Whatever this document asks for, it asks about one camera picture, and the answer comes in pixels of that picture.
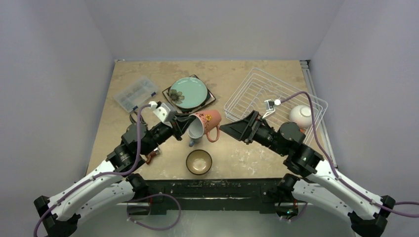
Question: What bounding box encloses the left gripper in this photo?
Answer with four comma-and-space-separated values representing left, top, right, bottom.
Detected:
141, 112, 195, 156

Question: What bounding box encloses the pink floral mug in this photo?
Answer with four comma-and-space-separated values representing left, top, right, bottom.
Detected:
188, 110, 222, 143

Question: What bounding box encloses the brown glazed bowl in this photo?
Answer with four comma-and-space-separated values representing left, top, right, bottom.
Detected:
185, 149, 212, 175

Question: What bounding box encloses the white bowl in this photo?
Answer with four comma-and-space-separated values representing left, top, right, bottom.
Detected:
289, 105, 312, 129

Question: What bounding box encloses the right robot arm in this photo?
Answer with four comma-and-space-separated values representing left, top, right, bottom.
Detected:
219, 111, 395, 237

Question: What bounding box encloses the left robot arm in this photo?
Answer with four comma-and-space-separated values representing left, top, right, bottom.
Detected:
33, 111, 193, 237

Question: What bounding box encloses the square floral plate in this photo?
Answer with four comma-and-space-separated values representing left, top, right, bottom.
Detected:
163, 75, 216, 114

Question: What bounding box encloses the grey blue mug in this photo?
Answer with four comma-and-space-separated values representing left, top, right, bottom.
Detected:
188, 136, 202, 147

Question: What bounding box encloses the teal round plate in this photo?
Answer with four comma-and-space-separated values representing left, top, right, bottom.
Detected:
168, 77, 208, 109

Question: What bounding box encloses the brown pipe fitting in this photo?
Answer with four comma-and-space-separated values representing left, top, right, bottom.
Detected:
145, 147, 161, 164

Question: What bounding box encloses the clear plastic organizer box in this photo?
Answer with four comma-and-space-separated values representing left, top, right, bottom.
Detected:
114, 76, 160, 113

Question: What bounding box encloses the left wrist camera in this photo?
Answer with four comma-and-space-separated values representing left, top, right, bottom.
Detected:
149, 101, 176, 123

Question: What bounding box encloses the white wire dish rack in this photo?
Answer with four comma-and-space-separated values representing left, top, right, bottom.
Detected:
224, 68, 330, 149

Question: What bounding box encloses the black base frame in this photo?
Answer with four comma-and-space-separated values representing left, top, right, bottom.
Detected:
130, 175, 302, 219

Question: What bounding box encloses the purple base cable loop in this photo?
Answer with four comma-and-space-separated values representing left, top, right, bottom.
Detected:
126, 192, 182, 231

